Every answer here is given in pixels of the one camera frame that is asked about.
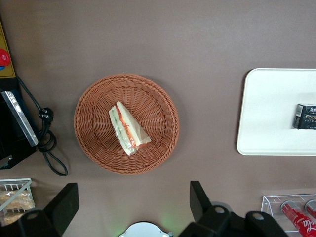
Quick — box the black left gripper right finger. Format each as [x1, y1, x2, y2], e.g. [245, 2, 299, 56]
[181, 181, 247, 237]

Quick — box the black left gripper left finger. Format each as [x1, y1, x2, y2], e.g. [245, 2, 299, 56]
[14, 182, 79, 237]

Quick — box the triangle sandwich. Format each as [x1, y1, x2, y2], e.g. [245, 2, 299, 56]
[109, 101, 152, 157]

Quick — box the brown round wicker basket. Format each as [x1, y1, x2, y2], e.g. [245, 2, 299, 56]
[73, 73, 180, 175]

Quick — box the cream rectangular plastic tray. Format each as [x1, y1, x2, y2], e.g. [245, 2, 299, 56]
[236, 68, 316, 156]

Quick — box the clear bag of fried snacks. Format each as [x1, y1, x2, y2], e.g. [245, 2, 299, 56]
[2, 214, 27, 226]
[0, 190, 36, 211]

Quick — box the clear acrylic bottle rack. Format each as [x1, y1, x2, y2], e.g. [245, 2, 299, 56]
[261, 194, 316, 233]

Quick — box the black countertop fryer machine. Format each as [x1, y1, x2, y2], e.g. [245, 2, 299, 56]
[0, 14, 38, 170]

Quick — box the small black box gold print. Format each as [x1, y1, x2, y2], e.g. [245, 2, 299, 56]
[293, 103, 316, 130]

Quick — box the yellow machine control panel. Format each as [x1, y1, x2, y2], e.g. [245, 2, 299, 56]
[0, 21, 16, 78]

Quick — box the red emergency stop button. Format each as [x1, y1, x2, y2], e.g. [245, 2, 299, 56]
[0, 48, 10, 67]

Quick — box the white wire shelf rack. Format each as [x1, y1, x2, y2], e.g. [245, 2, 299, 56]
[0, 178, 33, 226]

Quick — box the black power cable with plug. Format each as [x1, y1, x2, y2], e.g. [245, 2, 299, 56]
[16, 74, 69, 176]

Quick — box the silver metal machine handle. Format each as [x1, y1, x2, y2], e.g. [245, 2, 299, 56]
[0, 90, 39, 147]

